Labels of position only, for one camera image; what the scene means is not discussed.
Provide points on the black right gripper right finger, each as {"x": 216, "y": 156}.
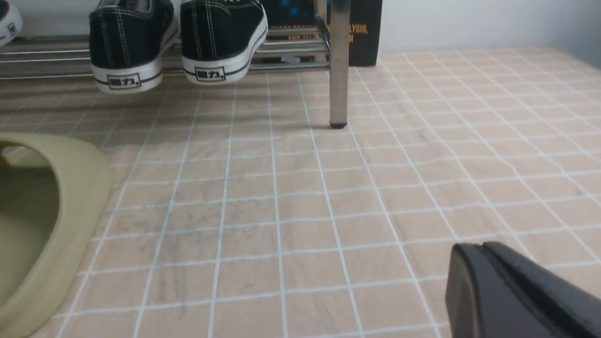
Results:
{"x": 559, "y": 304}

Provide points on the green slipper right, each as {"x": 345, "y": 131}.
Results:
{"x": 53, "y": 191}

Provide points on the black canvas sneaker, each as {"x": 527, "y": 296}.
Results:
{"x": 127, "y": 40}
{"x": 219, "y": 39}

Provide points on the checkered tan floor mat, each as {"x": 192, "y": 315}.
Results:
{"x": 238, "y": 212}

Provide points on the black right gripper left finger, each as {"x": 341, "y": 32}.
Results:
{"x": 481, "y": 304}

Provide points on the black book orange text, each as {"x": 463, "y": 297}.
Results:
{"x": 364, "y": 30}

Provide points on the metal shoe rack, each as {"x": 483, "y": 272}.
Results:
{"x": 319, "y": 46}

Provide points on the navy sneaker right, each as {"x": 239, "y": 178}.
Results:
{"x": 11, "y": 22}

